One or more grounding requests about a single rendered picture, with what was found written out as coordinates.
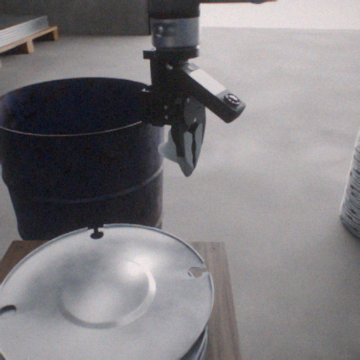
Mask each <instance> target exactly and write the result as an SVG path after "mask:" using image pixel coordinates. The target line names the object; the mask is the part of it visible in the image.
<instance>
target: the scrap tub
mask: <svg viewBox="0 0 360 360"><path fill-rule="evenodd" d="M147 85H149V84H146V83H143V82H139V81H136V80H132V79H124V78H116V77H73V78H64V79H53V80H49V81H43V82H36V83H33V84H27V85H25V86H20V88H17V89H13V90H11V91H7V92H6V93H3V94H1V95H0V163H1V168H2V170H1V177H2V179H3V181H4V184H5V185H6V186H7V187H8V191H9V193H10V197H11V201H12V204H13V209H14V212H15V217H16V220H18V227H17V230H18V232H19V234H20V237H21V238H22V240H53V239H55V238H57V237H59V236H61V235H64V234H66V233H70V232H73V231H78V230H80V229H83V228H86V227H88V231H89V230H93V229H94V233H92V234H91V235H90V237H91V238H92V239H99V238H102V237H103V236H104V234H103V233H101V232H100V233H99V230H98V228H102V227H103V225H105V224H135V225H142V226H149V227H153V228H156V229H160V230H162V218H163V217H164V214H165V204H164V202H163V201H162V193H164V167H165V164H166V158H165V157H162V156H161V155H160V154H159V152H158V146H159V145H160V144H161V143H164V142H165V127H154V125H152V124H151V123H145V122H142V117H141V108H140V98H139V91H140V90H142V89H145V87H146V86H147Z"/></svg>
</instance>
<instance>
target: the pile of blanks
mask: <svg viewBox="0 0 360 360"><path fill-rule="evenodd" d="M339 217H340V219H341V220H340V221H342V223H343V224H344V227H345V228H346V229H347V230H348V231H350V232H352V233H353V234H354V235H355V236H356V237H357V238H360V133H359V132H358V134H357V138H356V143H355V146H354V153H353V157H352V160H351V163H350V168H349V173H348V177H347V185H346V187H345V194H344V198H343V199H342V202H341V204H340V211H339Z"/></svg>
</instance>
